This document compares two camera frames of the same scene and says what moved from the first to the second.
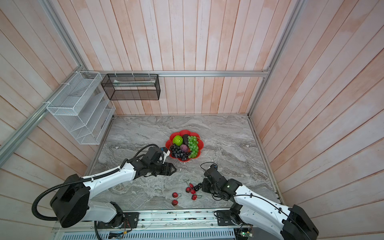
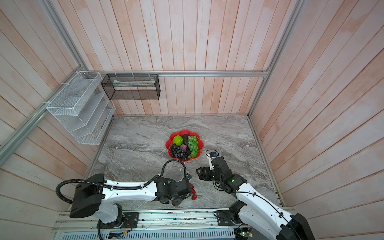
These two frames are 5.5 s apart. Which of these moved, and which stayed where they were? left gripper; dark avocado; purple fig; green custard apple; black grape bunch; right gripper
Moved: right gripper; left gripper
Stayed: green custard apple; black grape bunch; purple fig; dark avocado
